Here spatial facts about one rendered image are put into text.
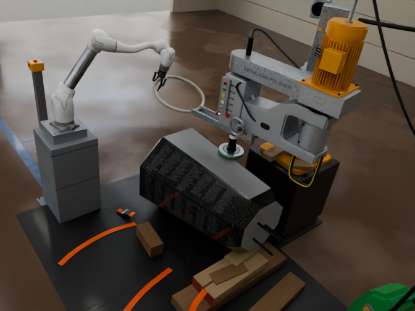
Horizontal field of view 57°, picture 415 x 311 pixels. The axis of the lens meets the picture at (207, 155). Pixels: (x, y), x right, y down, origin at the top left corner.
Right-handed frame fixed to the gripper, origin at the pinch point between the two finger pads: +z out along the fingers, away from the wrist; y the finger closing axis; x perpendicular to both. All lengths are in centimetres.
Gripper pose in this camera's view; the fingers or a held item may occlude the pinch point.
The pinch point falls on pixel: (156, 86)
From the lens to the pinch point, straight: 364.6
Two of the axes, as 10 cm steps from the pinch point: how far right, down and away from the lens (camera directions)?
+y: 8.5, 5.2, -0.1
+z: -3.9, 6.5, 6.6
